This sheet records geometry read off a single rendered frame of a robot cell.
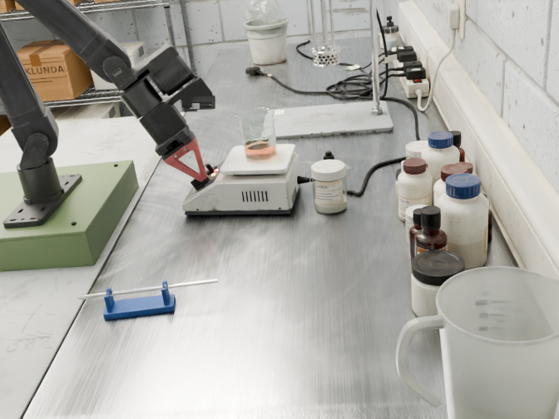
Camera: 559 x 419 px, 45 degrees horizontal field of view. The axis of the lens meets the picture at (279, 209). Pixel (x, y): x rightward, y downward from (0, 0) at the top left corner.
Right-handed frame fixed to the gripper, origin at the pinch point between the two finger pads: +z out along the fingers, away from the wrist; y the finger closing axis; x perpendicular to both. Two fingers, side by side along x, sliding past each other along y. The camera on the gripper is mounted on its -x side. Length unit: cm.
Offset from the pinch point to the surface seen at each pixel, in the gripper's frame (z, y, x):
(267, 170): 4.5, -7.8, -10.4
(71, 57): -44, 228, 38
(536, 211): 23, -40, -36
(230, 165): 0.9, -3.3, -5.6
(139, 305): 4.4, -29.3, 15.3
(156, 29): -31, 252, -3
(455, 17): 9, 24, -62
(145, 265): 3.4, -16.4, 14.2
